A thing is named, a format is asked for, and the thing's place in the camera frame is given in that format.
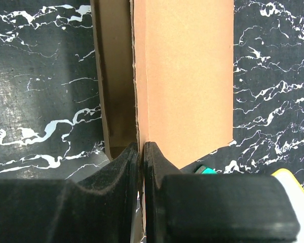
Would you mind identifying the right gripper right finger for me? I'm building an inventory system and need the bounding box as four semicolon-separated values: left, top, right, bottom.
144;142;300;242

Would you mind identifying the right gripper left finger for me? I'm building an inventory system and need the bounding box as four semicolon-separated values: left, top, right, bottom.
0;143;138;242

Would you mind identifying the large cardboard box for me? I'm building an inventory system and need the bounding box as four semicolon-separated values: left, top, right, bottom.
90;0;235;236

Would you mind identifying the green eraser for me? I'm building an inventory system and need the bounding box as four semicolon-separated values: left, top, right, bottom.
195;165;217;174

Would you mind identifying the white board yellow rim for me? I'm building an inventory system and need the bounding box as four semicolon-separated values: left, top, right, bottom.
272;169;304;242

